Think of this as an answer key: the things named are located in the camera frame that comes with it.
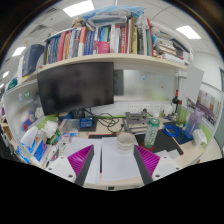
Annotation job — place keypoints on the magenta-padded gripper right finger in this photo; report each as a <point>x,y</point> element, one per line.
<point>150,160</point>

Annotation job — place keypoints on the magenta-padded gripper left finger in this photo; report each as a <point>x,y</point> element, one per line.
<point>78,160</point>

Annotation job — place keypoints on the green-labelled clear drink bottle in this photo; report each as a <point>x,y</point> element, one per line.
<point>151,133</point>

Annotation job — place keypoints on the purple plastic water bottle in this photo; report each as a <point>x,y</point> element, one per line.
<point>193,125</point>

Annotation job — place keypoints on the flat round red coaster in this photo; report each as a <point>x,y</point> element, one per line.
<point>142,146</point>

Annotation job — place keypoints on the white paper sheet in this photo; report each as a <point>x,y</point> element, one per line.
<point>118,163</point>
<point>96,146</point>

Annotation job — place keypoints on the black desk mat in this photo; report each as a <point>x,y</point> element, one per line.
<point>165,141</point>

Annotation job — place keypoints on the clear plastic box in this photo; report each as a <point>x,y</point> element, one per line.
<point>70,126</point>

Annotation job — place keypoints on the small blue device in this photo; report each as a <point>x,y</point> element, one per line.
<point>86,122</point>

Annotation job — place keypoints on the blue tissue box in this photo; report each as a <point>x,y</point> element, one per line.
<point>38,151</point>

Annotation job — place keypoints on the grey metal stand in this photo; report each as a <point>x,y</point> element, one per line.
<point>135,121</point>

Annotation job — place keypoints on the stack of white napkins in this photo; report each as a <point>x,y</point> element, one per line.
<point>50,128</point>

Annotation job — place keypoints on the blue round tin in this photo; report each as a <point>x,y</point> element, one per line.
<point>66,116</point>

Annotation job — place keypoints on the white ceramic jar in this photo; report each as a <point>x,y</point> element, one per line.
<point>168,110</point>

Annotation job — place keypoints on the white tissue pack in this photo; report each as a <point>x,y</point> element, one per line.
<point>199,137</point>

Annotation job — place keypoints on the tall clear glass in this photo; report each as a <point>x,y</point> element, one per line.
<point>182,115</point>

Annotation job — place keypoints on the dark wine bottle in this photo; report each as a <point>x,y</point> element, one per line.
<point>175,98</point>

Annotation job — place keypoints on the black computer monitor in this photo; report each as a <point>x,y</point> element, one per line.
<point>75,86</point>

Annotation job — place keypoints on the navy blue box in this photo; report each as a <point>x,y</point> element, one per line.
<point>32,60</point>

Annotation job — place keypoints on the white wall socket strip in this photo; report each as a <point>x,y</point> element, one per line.
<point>145,108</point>

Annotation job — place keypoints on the colourful wall poster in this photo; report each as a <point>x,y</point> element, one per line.
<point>208,106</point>

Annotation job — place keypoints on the wall shelf with books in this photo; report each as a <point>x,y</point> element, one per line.
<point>113,60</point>

